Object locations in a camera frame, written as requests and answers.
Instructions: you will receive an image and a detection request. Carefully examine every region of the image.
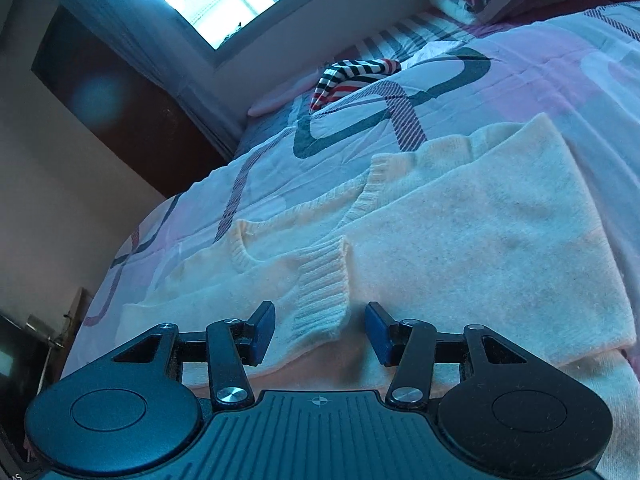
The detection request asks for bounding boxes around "black white red striped garment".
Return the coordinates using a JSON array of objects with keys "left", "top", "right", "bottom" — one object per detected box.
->
[{"left": 309, "top": 58, "right": 403, "bottom": 113}]

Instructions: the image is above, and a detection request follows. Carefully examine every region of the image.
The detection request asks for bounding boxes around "sheer curtain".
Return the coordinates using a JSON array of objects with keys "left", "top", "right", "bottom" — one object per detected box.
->
[{"left": 35, "top": 0, "right": 251, "bottom": 161}]

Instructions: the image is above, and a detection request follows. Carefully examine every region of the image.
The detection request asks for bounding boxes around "striped bed sheet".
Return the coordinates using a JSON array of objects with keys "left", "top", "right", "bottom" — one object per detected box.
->
[{"left": 345, "top": 9, "right": 481, "bottom": 68}]

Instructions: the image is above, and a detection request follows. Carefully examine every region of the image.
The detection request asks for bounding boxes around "wooden furniture piece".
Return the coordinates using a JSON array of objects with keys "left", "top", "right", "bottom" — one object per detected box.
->
[{"left": 50, "top": 287, "right": 93, "bottom": 376}]

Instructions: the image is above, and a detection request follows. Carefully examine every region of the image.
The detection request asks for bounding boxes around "pink cushion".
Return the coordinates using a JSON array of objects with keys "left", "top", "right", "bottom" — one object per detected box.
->
[{"left": 248, "top": 87, "right": 321, "bottom": 118}]

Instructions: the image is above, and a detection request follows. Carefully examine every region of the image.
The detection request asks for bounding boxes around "patterned pink white bedspread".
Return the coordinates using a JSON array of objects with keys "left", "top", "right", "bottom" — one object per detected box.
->
[{"left": 60, "top": 2, "right": 640, "bottom": 381}]

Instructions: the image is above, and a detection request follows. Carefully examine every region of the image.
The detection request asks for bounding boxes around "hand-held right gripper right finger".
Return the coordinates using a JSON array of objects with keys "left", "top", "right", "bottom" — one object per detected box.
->
[{"left": 365, "top": 301, "right": 533, "bottom": 413}]

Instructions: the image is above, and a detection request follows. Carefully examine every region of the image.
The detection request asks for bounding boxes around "cream knit sweater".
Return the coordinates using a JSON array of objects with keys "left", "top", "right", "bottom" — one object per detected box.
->
[{"left": 117, "top": 112, "right": 640, "bottom": 480}]

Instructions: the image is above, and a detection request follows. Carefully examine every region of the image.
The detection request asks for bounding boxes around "dark wooden door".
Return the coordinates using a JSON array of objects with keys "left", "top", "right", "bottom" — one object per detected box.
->
[{"left": 31, "top": 5, "right": 236, "bottom": 198}]

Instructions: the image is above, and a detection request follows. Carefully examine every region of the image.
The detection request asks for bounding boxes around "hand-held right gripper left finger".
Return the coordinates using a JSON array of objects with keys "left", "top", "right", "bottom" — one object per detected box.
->
[{"left": 107, "top": 301, "right": 277, "bottom": 411}]

